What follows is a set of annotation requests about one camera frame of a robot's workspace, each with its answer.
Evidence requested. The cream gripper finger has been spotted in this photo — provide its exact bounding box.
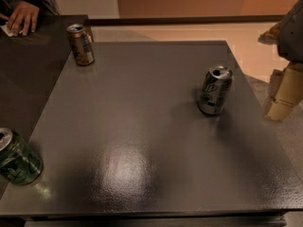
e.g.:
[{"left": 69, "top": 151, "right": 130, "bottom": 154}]
[{"left": 263, "top": 61, "right": 303, "bottom": 121}]

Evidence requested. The orange soda can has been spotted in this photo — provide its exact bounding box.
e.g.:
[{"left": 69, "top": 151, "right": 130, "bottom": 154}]
[{"left": 67, "top": 24, "right": 95, "bottom": 66}]

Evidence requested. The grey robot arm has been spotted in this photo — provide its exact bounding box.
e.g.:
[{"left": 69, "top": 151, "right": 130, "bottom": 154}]
[{"left": 258, "top": 0, "right": 303, "bottom": 121}]

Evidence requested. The silver green 7up can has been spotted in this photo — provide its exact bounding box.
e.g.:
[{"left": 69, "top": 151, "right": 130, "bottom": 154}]
[{"left": 198, "top": 65, "right": 233, "bottom": 115}]

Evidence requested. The dark green soda can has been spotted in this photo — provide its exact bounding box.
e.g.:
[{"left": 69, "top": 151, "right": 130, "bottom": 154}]
[{"left": 0, "top": 128, "right": 44, "bottom": 185}]

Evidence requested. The person's hand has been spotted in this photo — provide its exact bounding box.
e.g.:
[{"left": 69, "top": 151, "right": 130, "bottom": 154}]
[{"left": 7, "top": 1, "right": 40, "bottom": 36}]

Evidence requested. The white paper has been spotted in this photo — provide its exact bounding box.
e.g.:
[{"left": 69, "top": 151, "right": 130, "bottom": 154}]
[{"left": 0, "top": 23, "right": 23, "bottom": 37}]

